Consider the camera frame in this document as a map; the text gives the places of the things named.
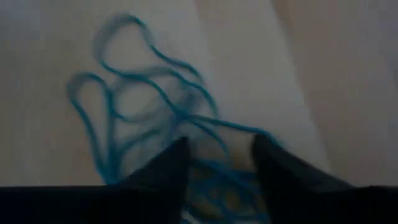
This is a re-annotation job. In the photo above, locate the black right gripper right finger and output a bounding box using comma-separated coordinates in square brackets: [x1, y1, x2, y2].
[251, 134, 398, 224]

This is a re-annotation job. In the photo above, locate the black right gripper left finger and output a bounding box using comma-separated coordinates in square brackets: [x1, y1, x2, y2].
[0, 136, 190, 224]

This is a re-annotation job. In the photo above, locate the teal rubber band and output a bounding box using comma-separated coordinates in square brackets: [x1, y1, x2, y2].
[93, 12, 220, 121]
[183, 114, 282, 224]
[66, 71, 187, 185]

